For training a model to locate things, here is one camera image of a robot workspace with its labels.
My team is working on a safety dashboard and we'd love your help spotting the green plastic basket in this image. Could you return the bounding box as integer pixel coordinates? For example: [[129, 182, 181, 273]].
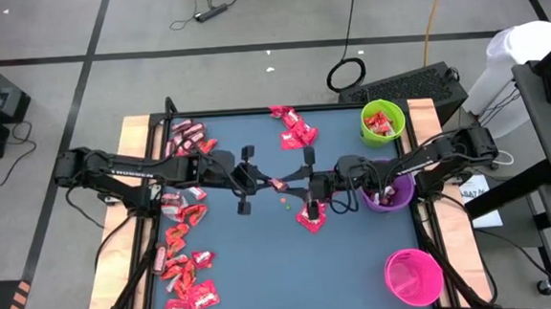
[[358, 97, 408, 149]]

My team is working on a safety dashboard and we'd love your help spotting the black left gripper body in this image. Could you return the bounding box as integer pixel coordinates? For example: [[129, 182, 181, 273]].
[[226, 145, 261, 216]]

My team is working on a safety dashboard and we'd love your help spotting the black power strip with cord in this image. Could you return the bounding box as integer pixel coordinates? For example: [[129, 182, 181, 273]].
[[167, 0, 244, 32]]

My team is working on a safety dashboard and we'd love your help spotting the red candy wrapper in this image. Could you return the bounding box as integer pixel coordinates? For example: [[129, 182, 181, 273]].
[[165, 253, 191, 269]]

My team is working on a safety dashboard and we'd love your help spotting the black mesh computer tower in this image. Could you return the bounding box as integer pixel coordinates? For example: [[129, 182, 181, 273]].
[[336, 59, 471, 132]]

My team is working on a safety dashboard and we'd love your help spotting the pink plastic basket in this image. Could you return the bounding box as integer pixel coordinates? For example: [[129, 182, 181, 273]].
[[382, 246, 447, 309]]

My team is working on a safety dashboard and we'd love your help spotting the wooden table board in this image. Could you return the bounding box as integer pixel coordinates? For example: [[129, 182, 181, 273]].
[[406, 94, 495, 309], [72, 114, 165, 309]]

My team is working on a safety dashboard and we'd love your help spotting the purple plastic basket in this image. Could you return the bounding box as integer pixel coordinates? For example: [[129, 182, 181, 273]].
[[358, 158, 418, 216]]

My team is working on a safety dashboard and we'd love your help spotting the white cable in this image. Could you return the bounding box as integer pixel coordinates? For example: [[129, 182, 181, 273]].
[[493, 147, 516, 167]]

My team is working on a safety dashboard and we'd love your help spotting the orange extension cable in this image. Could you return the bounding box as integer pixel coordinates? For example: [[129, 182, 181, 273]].
[[418, 0, 454, 68]]

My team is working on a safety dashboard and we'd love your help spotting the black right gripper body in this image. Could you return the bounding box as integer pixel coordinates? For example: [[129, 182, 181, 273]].
[[302, 144, 341, 221]]

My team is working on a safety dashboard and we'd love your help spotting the black coiled cable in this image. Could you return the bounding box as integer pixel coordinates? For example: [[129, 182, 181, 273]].
[[320, 0, 368, 95]]

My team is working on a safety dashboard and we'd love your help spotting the white paper sheet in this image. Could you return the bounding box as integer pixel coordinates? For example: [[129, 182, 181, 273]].
[[457, 172, 505, 231]]

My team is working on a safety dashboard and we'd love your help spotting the thin black floor cable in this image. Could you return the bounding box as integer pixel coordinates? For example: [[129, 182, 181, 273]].
[[0, 120, 40, 188]]

